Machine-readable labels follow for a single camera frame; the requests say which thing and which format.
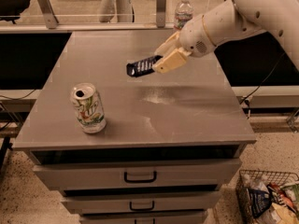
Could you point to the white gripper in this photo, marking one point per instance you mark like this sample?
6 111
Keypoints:
193 37

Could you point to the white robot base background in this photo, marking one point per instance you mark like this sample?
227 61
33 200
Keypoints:
123 9

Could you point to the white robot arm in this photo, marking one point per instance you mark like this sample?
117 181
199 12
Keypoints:
229 21

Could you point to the green white 7up can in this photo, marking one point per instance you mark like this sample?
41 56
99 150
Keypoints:
88 107

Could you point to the clear plastic water bottle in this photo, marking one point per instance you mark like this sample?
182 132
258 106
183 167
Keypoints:
183 13

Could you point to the grey drawer cabinet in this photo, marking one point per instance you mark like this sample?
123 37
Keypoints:
186 125

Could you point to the black office chair left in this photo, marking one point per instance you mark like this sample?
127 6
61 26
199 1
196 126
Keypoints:
11 10

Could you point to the dark blue snack bag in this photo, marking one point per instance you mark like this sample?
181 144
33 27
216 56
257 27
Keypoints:
260 201

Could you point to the red snack bag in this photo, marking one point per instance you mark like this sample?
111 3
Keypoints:
278 196

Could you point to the yellow snack bag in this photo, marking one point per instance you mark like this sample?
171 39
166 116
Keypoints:
278 214

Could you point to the middle metal bracket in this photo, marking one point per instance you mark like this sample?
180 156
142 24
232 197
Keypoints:
160 13

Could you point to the metal bracket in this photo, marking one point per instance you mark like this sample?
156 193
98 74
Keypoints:
160 13
48 14

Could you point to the left metal bracket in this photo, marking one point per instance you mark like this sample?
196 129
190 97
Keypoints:
48 14

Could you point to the top drawer black handle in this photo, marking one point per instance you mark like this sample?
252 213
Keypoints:
135 178

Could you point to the drawer black handle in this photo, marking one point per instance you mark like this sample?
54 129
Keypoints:
138 207
135 178

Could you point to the middle drawer black handle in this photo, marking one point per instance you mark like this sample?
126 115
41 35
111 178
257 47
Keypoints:
138 207

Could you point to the wire basket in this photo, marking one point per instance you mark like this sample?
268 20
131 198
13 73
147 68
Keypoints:
242 194

